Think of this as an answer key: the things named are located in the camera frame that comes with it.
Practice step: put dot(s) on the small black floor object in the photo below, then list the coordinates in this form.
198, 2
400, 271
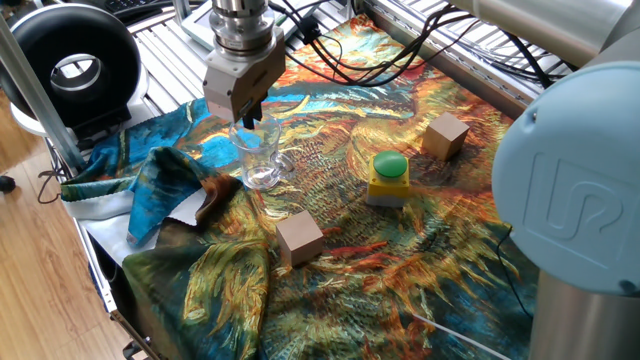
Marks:
7, 183

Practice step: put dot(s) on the aluminium table rail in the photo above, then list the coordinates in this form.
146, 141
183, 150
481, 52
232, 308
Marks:
450, 67

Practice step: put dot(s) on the black keyboard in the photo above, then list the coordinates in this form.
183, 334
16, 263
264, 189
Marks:
127, 5

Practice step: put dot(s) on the colourful painted sunflower cloth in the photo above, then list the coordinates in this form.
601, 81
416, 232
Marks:
350, 250

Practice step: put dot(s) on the aluminium frame post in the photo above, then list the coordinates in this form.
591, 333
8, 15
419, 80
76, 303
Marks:
40, 95

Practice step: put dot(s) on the silver Schunk gripper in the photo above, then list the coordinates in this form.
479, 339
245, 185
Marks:
240, 80

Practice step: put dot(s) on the light wooden cube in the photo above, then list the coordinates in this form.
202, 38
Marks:
300, 240
445, 135

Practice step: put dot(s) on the yellow box green push button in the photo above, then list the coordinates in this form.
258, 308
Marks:
389, 177

